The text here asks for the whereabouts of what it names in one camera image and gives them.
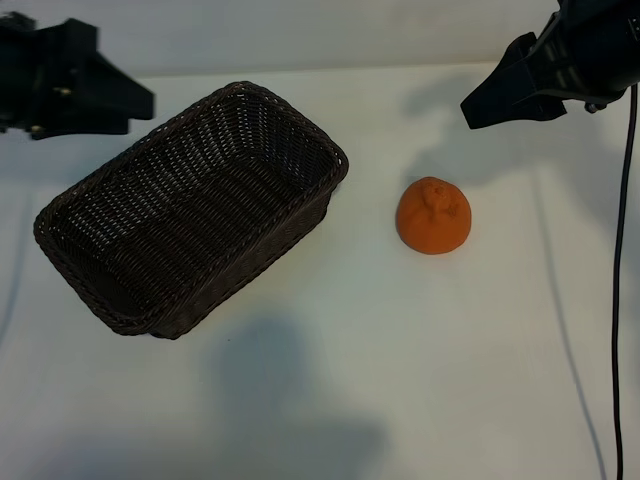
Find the dark brown wicker basket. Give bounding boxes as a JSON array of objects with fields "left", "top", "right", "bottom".
[{"left": 33, "top": 80, "right": 350, "bottom": 341}]

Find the orange fruit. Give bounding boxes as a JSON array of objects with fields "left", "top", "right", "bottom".
[{"left": 396, "top": 175, "right": 474, "bottom": 256}]

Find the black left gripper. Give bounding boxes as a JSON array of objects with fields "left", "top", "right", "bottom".
[{"left": 0, "top": 18, "right": 156, "bottom": 140}]

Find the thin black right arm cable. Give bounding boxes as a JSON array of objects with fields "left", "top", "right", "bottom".
[{"left": 610, "top": 84, "right": 635, "bottom": 480}]

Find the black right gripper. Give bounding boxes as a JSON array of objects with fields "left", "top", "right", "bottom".
[{"left": 459, "top": 0, "right": 640, "bottom": 131}]

